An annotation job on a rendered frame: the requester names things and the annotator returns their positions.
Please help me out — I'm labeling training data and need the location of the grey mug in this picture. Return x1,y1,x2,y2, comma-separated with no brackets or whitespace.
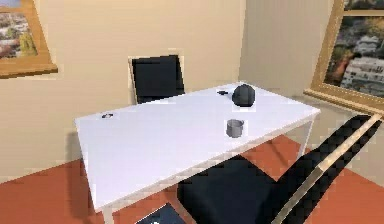
225,118,245,139

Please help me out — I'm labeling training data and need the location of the dark blue object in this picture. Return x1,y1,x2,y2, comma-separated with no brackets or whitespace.
135,202,188,224

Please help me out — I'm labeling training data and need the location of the black round kettle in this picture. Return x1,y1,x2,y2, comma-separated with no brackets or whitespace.
231,83,257,108

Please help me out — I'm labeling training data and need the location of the wooden framed window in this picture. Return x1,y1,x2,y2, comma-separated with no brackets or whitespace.
0,0,59,80
303,0,384,116

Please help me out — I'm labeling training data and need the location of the white table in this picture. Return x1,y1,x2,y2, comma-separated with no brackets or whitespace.
74,81,322,224

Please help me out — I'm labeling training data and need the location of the black chair with pale frame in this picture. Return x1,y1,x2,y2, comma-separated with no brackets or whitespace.
127,54,186,105
176,113,384,224

